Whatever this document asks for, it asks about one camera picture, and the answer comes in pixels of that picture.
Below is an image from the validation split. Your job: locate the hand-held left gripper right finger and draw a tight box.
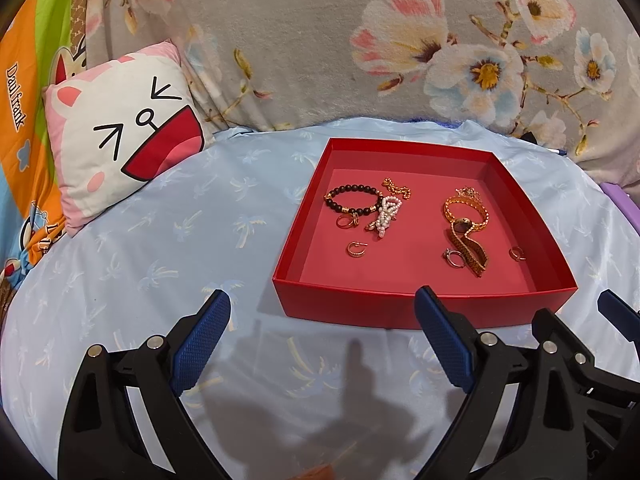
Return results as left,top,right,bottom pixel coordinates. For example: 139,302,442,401
414,285,608,480

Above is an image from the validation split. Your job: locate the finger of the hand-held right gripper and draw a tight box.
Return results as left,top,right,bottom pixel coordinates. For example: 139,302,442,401
596,289,640,356
531,308,640,411

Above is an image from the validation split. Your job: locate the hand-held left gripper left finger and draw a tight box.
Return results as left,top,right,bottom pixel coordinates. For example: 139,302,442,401
58,288,232,480

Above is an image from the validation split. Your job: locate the red box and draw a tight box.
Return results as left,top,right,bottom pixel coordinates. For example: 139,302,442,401
272,137,578,331

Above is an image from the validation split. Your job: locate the gold braided bracelet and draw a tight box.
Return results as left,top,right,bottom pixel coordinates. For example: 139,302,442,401
443,194,490,233

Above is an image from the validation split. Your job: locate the black bead bracelet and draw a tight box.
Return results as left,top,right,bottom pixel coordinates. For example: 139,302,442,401
324,184,387,217

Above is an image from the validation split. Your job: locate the gold wristwatch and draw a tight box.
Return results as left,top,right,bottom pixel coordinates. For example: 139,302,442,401
446,217,491,277

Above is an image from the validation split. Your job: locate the purple flat case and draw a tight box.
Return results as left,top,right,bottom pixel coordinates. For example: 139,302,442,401
600,182,635,227

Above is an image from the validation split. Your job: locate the light blue bed sheet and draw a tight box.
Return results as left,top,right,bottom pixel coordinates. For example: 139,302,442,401
0,117,640,480

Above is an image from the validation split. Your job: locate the cartoon face pillow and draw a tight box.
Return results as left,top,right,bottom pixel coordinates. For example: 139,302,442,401
42,40,217,238

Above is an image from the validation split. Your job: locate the colourful printed cloth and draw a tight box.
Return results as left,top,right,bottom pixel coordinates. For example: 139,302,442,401
0,0,93,311

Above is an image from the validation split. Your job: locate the grey floral blanket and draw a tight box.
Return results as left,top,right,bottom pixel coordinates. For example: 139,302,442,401
75,0,640,186

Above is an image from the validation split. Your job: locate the pearl bracelet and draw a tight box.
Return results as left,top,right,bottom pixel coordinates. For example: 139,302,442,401
364,196,403,239

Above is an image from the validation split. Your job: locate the gold chain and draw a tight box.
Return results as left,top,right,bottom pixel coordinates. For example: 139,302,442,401
382,177,413,201

